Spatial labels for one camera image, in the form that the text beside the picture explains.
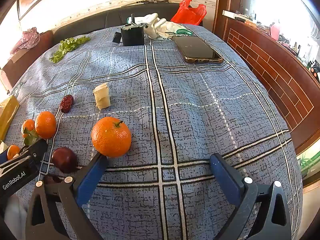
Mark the black smartphone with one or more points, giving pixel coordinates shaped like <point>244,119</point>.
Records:
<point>197,48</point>

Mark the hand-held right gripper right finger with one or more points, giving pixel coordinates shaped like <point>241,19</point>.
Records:
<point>225,177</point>

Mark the small black block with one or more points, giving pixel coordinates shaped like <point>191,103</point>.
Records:
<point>116,37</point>

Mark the large orange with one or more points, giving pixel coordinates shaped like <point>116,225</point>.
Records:
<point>111,137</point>

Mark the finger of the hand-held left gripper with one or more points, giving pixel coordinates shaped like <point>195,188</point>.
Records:
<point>36,150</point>
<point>3,158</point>

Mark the medium orange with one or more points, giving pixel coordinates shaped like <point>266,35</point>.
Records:
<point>45,125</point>

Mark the green lettuce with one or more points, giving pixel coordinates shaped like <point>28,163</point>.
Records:
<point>67,45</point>

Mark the red plastic bag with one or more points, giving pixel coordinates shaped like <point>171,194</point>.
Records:
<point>190,11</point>

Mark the green plant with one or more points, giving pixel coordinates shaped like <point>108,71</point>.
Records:
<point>303,163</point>

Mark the yellow cardboard box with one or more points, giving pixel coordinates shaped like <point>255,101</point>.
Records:
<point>7,116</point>

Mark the wooden door frame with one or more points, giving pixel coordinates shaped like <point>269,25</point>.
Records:
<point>225,0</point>

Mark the blue plaid blanket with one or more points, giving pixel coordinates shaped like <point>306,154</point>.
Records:
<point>200,105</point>

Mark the wooden brick-pattern panel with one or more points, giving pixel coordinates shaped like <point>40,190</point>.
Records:
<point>275,67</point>

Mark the small orange with leaf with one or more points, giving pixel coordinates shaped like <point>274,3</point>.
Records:
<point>28,125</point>

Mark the dark red plum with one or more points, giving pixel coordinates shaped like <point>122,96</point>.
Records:
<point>64,160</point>

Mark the pink floral cloth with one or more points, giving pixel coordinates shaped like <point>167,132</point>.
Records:
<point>26,38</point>

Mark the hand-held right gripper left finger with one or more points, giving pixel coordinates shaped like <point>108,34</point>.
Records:
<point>91,180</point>

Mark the red date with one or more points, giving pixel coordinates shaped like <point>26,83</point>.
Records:
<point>66,103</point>

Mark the dark sofa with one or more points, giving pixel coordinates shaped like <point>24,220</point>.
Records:
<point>100,20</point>

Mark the black box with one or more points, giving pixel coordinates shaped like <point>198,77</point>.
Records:
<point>132,36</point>

